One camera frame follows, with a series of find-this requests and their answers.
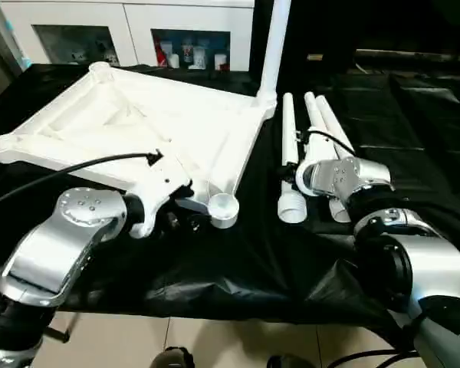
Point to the black metal frame bar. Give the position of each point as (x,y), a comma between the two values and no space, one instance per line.
(63,329)

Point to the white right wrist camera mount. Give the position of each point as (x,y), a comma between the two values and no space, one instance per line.
(314,153)

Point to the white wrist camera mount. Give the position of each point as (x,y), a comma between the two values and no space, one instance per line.
(157,184)
(314,153)

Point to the white plastic table leg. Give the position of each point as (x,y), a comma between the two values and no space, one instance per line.
(276,50)
(289,126)
(335,126)
(314,115)

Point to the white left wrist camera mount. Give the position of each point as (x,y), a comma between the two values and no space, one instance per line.
(157,184)

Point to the black work mat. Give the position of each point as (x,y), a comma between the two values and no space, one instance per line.
(234,249)

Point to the white glass-door cabinet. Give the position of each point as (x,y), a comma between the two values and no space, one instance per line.
(130,27)

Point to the small tan label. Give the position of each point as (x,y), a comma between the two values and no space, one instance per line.
(314,57)

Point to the large black case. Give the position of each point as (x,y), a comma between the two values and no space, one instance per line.
(368,27)

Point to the white plastic table top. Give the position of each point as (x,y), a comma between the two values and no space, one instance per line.
(138,115)

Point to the blue white patterned item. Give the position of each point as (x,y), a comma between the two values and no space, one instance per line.
(17,38)

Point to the grey curtain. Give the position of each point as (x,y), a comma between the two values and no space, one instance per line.
(0,57)

